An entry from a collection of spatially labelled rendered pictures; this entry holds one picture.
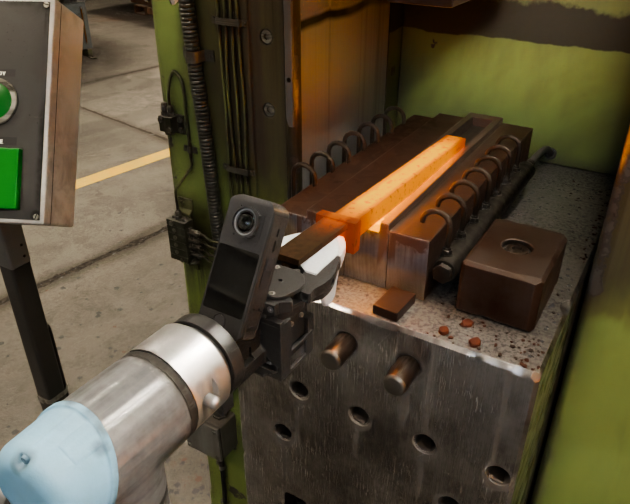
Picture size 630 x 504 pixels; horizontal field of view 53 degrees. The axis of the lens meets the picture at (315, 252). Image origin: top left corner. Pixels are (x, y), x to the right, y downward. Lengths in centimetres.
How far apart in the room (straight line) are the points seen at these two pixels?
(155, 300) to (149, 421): 196
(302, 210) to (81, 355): 153
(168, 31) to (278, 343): 59
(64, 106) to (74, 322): 154
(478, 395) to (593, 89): 57
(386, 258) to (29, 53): 50
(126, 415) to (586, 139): 87
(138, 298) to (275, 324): 191
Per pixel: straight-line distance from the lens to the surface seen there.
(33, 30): 89
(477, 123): 106
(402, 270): 71
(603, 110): 109
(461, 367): 67
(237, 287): 50
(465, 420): 72
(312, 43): 90
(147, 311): 233
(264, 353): 55
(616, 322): 84
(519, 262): 69
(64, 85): 89
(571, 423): 94
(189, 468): 177
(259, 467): 98
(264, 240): 49
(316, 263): 57
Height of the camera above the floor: 132
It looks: 31 degrees down
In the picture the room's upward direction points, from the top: straight up
